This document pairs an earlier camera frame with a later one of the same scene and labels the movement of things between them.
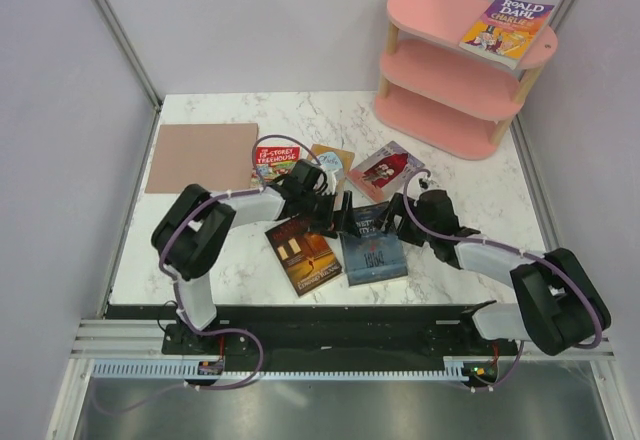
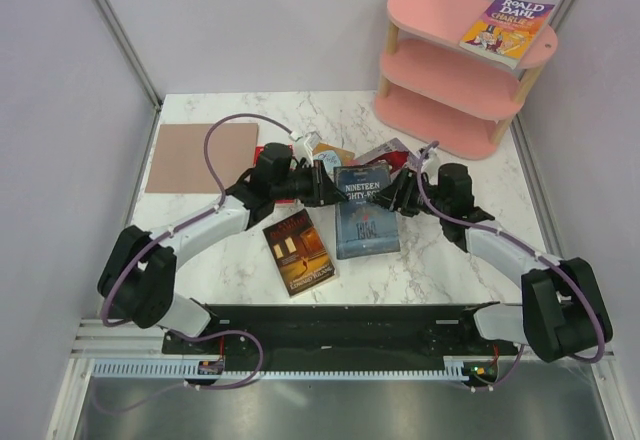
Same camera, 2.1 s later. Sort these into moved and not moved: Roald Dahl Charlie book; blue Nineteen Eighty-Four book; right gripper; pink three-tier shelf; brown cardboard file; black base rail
Moved: blue Nineteen Eighty-Four book; right gripper
Not moved: pink three-tier shelf; Roald Dahl Charlie book; black base rail; brown cardboard file
